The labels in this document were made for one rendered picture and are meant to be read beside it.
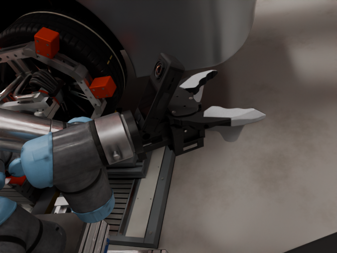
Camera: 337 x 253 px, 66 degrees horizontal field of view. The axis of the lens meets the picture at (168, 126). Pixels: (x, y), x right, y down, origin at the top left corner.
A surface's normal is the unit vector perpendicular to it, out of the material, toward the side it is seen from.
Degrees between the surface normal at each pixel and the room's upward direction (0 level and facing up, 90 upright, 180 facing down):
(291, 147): 0
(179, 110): 11
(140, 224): 0
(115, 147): 90
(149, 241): 0
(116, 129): 34
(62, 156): 58
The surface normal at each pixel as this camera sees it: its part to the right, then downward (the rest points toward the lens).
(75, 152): 0.22, 0.03
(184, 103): -0.11, -0.74
